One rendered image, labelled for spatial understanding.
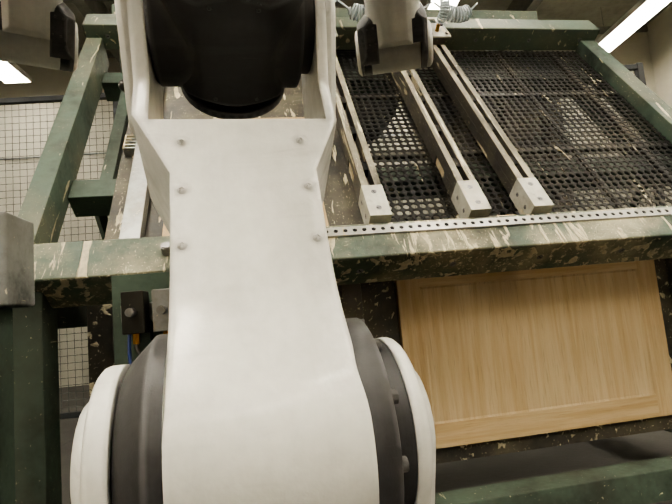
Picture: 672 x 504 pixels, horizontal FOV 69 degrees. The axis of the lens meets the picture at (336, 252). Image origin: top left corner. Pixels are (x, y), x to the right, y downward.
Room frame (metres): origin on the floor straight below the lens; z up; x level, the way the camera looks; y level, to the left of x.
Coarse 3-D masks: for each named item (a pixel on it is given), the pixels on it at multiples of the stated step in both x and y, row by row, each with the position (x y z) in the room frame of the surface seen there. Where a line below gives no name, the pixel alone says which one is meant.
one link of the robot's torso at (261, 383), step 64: (128, 0) 0.35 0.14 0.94; (320, 0) 0.38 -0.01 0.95; (128, 64) 0.37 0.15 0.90; (320, 64) 0.39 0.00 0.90; (192, 128) 0.35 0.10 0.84; (256, 128) 0.36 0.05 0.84; (320, 128) 0.37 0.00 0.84; (192, 192) 0.32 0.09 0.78; (256, 192) 0.33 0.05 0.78; (320, 192) 0.42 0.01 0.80; (192, 256) 0.30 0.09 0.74; (256, 256) 0.31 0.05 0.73; (320, 256) 0.32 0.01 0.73; (192, 320) 0.28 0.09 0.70; (256, 320) 0.28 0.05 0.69; (320, 320) 0.29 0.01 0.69; (128, 384) 0.26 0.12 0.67; (192, 384) 0.25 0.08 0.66; (256, 384) 0.26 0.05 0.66; (320, 384) 0.26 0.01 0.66; (384, 384) 0.27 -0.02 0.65; (128, 448) 0.24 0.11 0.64; (192, 448) 0.24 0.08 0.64; (256, 448) 0.24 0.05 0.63; (320, 448) 0.25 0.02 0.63; (384, 448) 0.26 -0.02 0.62
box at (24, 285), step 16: (0, 224) 0.90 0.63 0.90; (16, 224) 0.94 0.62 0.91; (32, 224) 1.01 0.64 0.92; (0, 240) 0.90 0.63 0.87; (16, 240) 0.94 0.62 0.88; (32, 240) 1.01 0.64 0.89; (0, 256) 0.90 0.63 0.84; (16, 256) 0.94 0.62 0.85; (32, 256) 1.01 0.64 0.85; (0, 272) 0.90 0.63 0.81; (16, 272) 0.94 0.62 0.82; (32, 272) 1.01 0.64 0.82; (0, 288) 0.90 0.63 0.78; (16, 288) 0.94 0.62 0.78; (32, 288) 1.01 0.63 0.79; (0, 304) 0.90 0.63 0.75; (16, 304) 0.94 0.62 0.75; (32, 304) 1.01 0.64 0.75
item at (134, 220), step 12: (132, 168) 1.35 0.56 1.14; (132, 180) 1.32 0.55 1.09; (144, 180) 1.33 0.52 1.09; (132, 192) 1.29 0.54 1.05; (144, 192) 1.30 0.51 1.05; (132, 204) 1.27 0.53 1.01; (144, 204) 1.27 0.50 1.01; (132, 216) 1.24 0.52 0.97; (144, 216) 1.26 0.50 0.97; (132, 228) 1.22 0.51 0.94; (144, 228) 1.26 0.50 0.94
